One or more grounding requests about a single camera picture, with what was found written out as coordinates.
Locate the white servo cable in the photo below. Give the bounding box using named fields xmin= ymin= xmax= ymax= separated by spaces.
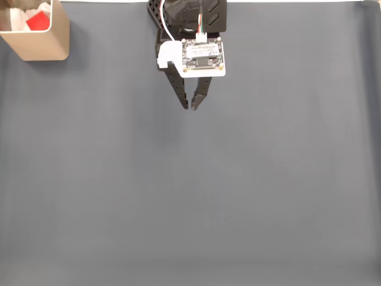
xmin=158 ymin=0 xmax=177 ymax=42

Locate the red cube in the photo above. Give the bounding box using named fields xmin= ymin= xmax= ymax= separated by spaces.
xmin=26 ymin=11 xmax=51 ymax=32

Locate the white tissue paper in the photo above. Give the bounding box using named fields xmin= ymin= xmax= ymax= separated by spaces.
xmin=8 ymin=0 xmax=52 ymax=32

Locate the white camera circuit board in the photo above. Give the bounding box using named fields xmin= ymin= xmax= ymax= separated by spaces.
xmin=156 ymin=32 xmax=227 ymax=79

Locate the beige box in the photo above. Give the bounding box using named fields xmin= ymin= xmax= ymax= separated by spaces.
xmin=0 ymin=0 xmax=71 ymax=62

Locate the black camera cable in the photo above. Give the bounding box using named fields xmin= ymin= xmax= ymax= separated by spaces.
xmin=197 ymin=0 xmax=207 ymax=35

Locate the dark grey mat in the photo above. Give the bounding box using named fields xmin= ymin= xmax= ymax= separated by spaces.
xmin=0 ymin=2 xmax=381 ymax=286

